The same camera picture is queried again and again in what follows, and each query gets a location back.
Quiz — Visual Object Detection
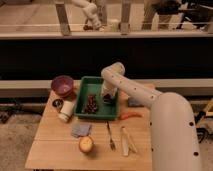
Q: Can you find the dark eraser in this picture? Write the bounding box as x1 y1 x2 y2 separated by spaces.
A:
103 94 112 103

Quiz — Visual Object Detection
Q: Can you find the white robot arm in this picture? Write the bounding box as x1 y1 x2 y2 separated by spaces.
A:
101 62 202 171

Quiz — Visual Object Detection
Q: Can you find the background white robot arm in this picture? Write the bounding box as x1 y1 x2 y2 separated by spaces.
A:
71 0 102 30

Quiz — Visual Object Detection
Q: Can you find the green plastic tray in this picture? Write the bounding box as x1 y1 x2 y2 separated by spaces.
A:
74 76 119 120

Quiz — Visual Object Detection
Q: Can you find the dark crumbs pile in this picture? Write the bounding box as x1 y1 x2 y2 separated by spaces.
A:
83 94 98 114

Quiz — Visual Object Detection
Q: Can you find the blue grey sponge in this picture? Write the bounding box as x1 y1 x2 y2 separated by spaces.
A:
127 97 142 107

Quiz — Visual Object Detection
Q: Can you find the orange carrot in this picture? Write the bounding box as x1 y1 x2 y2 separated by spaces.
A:
119 113 142 120

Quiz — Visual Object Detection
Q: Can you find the white paper cup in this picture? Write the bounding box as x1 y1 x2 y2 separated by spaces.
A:
58 101 74 122

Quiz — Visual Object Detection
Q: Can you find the purple bowl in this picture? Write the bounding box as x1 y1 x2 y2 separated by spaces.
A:
51 75 74 97

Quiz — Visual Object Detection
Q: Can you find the white plastic knife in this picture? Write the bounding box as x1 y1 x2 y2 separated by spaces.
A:
121 127 129 157

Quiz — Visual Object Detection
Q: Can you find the grey folded cloth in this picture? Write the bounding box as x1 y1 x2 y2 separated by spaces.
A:
71 123 92 138

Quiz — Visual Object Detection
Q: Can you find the small black round lid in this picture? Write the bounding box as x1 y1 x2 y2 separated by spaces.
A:
52 99 63 109

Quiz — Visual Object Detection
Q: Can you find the metal fork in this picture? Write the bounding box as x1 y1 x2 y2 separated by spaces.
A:
106 121 116 151

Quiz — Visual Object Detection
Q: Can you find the wooden stick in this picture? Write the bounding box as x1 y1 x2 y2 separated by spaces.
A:
124 131 138 153

